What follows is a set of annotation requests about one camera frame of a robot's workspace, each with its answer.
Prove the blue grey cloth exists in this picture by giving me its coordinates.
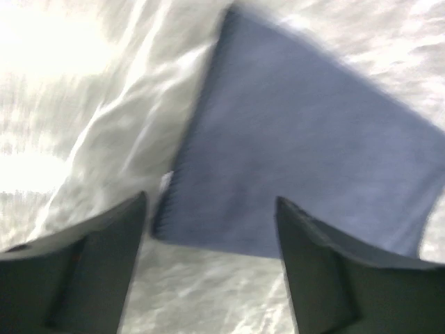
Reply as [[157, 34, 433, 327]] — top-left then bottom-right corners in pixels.
[[152, 5, 444, 258]]

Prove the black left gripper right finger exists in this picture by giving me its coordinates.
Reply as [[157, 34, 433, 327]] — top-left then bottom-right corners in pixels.
[[275, 197, 444, 334]]

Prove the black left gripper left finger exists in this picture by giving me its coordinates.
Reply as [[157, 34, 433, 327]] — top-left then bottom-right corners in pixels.
[[1, 192, 147, 333]]

